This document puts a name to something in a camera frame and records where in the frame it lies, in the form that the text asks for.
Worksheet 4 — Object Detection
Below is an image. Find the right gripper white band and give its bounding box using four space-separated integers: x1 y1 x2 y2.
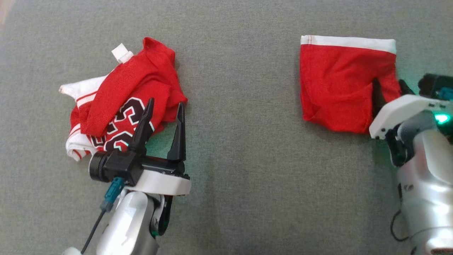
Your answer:
369 78 453 140

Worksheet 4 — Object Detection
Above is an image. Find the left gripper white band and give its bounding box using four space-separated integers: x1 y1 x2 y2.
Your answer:
127 98 192 196

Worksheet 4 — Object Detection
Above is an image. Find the red basketball shorts white trim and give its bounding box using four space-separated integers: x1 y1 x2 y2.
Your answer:
300 35 402 134

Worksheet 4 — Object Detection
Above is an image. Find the red basketball jersey number 23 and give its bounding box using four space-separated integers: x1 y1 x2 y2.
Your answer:
59 37 188 162

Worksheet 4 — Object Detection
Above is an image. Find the grey fabric sofa seat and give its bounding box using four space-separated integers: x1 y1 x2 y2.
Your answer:
0 0 453 255

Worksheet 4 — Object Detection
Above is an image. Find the left arm cable teal plug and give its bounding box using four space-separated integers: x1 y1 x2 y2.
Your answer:
81 177 125 255

